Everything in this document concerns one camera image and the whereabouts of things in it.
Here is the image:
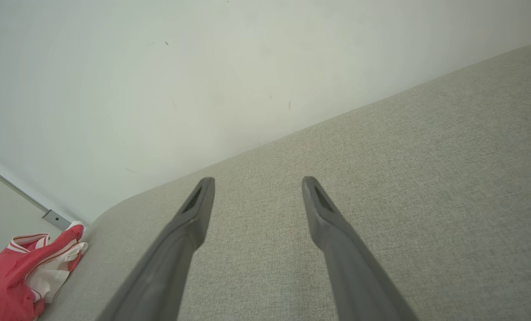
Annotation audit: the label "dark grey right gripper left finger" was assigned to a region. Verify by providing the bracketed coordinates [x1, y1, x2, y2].
[97, 177, 216, 321]

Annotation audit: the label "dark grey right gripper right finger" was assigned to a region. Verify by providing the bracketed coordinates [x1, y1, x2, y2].
[302, 176, 420, 321]

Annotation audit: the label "red Bulls 23 jersey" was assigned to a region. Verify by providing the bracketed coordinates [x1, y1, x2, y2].
[0, 222, 89, 321]

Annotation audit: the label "grey fabric sofa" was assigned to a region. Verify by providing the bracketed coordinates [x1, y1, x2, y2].
[38, 41, 531, 321]

